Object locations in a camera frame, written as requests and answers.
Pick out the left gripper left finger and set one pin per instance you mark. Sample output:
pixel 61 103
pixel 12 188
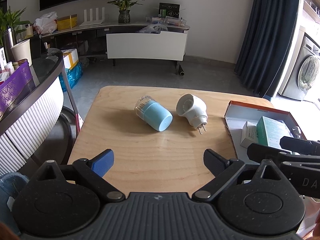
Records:
pixel 90 175

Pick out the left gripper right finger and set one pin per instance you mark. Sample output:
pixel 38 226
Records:
pixel 225 172

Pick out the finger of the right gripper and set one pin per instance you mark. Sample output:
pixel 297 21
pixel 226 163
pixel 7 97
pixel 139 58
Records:
pixel 257 153
pixel 306 147

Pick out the white plug device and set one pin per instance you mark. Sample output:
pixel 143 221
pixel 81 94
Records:
pixel 194 110

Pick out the blue toothpick holder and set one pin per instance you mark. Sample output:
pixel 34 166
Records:
pixel 153 113

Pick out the small white box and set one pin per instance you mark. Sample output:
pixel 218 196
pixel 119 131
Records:
pixel 248 135

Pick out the teal medicine box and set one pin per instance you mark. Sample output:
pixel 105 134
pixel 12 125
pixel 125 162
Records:
pixel 270 132

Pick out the orange shallow box tray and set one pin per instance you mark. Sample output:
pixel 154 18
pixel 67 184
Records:
pixel 238 113

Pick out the round side table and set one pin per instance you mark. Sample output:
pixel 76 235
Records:
pixel 40 126

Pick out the silver washing machine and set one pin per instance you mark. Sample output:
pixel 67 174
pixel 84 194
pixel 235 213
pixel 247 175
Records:
pixel 304 73

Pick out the blue plastic bag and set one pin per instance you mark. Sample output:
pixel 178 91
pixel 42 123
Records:
pixel 73 76

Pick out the black rolled mat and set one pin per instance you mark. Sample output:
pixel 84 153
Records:
pixel 180 70

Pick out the dark blue curtain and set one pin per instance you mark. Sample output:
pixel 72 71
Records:
pixel 266 45

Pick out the purple box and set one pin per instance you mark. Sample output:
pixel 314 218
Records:
pixel 16 87

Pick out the white yellow carton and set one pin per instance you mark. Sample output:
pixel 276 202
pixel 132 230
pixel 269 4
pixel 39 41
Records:
pixel 70 58

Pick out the white paper cup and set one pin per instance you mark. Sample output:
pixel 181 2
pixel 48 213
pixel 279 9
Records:
pixel 21 51

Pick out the white tv cabinet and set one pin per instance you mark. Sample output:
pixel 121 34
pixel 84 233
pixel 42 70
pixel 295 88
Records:
pixel 123 41

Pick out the white router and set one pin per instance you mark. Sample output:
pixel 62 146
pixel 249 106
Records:
pixel 93 19

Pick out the yellow box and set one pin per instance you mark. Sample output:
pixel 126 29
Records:
pixel 67 22

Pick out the white plastic bag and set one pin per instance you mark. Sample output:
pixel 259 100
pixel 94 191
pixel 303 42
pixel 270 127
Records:
pixel 46 24

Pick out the black display box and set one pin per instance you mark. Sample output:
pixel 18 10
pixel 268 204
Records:
pixel 169 9

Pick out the left green plant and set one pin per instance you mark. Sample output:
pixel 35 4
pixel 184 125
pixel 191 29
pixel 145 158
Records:
pixel 12 19

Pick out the wall shelf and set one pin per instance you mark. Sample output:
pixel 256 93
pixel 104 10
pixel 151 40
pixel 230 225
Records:
pixel 312 9

